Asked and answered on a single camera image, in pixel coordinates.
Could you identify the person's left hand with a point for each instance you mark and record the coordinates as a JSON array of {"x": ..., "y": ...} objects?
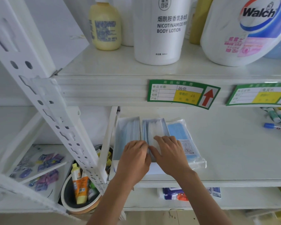
[{"x": 133, "y": 161}]

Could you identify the person's right hand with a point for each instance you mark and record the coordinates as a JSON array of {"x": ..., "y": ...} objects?
[{"x": 172, "y": 156}]

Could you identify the white mask box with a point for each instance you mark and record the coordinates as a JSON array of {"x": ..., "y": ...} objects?
[
  {"x": 157, "y": 171},
  {"x": 113, "y": 171}
]

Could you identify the clear bag of blue masks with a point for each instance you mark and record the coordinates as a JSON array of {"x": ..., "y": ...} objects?
[{"x": 180, "y": 131}]

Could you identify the stack of blue masks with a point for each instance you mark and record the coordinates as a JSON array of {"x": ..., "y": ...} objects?
[{"x": 127, "y": 133}]

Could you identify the white metal shelf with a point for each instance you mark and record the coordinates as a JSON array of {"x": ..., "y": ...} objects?
[
  {"x": 14, "y": 188},
  {"x": 236, "y": 149}
]

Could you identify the person's left forearm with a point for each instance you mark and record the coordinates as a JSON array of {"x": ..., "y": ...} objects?
[{"x": 110, "y": 203}]

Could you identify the person's right forearm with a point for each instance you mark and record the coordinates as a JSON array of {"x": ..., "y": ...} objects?
[{"x": 201, "y": 199}]

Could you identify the green shelf label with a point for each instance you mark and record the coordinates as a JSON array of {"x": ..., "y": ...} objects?
[
  {"x": 182, "y": 93},
  {"x": 257, "y": 94}
]

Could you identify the purple wet wipes pack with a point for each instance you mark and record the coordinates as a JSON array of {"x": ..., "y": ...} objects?
[{"x": 168, "y": 193}]

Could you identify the green white tube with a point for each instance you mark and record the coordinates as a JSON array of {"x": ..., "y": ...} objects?
[{"x": 92, "y": 192}]

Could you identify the blue white packets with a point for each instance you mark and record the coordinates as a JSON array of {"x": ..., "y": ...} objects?
[{"x": 216, "y": 192}]

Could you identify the yellow capped orange tube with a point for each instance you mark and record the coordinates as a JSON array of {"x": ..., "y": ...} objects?
[{"x": 75, "y": 178}]

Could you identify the white rimmed dark bucket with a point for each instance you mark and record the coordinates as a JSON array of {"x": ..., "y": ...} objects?
[{"x": 69, "y": 196}]

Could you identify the pile of purple sachets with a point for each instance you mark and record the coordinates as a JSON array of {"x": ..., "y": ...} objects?
[
  {"x": 46, "y": 179},
  {"x": 49, "y": 159}
]

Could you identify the pile of small teal tubes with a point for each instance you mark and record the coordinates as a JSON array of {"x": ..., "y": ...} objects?
[{"x": 275, "y": 117}]

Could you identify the white body lotion bottle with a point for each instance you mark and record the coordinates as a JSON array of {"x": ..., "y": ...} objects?
[{"x": 159, "y": 46}]

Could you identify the large white detergent bottle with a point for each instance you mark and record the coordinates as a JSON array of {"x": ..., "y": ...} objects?
[{"x": 224, "y": 32}]

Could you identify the pale yellow lotion bottle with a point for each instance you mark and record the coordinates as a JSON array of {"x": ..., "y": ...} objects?
[{"x": 105, "y": 28}]

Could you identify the olive yellow bottle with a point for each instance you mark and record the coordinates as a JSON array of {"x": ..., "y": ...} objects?
[{"x": 200, "y": 21}]

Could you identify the white cardboard panel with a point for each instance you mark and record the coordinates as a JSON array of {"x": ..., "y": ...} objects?
[{"x": 56, "y": 25}]

